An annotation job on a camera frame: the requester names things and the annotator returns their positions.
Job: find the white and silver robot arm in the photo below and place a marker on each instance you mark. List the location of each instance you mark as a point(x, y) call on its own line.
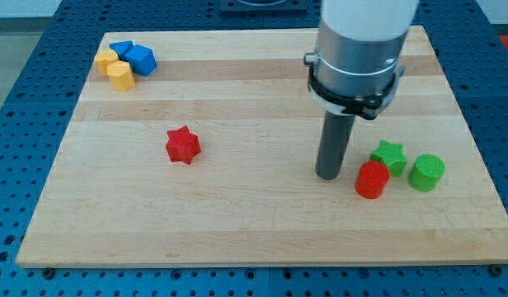
point(354, 70)

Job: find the red star block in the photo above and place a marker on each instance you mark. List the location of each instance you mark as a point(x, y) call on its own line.
point(182, 145)

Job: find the green star block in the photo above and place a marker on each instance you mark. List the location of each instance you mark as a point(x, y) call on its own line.
point(390, 155)

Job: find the wooden board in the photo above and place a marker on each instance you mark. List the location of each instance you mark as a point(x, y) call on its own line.
point(251, 197)

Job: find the dark grey cylindrical pointer rod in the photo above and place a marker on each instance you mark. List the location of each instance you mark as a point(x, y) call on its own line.
point(335, 137)

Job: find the red cylinder block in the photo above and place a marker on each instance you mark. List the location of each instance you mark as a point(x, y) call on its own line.
point(372, 179)

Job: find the blue cube block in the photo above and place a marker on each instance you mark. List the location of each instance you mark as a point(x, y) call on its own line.
point(141, 60)

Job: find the yellow hexagon block front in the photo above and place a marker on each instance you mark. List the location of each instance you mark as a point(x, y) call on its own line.
point(121, 76)

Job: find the yellow hexagon block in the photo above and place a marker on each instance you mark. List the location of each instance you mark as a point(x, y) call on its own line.
point(121, 76)
point(103, 59)

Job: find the blue pentagon block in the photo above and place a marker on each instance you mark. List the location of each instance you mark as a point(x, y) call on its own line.
point(122, 48)

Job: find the green cylinder block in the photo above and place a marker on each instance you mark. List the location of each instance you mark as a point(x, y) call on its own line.
point(426, 172)

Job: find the yellow hexagon block back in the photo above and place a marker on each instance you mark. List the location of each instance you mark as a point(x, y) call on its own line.
point(103, 59)

